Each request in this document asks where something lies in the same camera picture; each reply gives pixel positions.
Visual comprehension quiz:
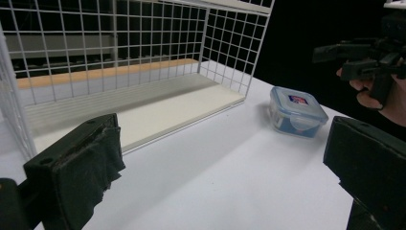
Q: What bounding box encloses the clear plastic food container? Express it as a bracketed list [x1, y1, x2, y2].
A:
[268, 85, 329, 139]

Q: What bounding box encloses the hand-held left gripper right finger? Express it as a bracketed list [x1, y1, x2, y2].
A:
[323, 115, 406, 230]

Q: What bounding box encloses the white wire mesh shelf rack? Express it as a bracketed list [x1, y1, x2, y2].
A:
[0, 0, 276, 161]

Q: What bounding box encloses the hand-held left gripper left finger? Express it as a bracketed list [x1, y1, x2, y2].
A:
[23, 112, 126, 230]

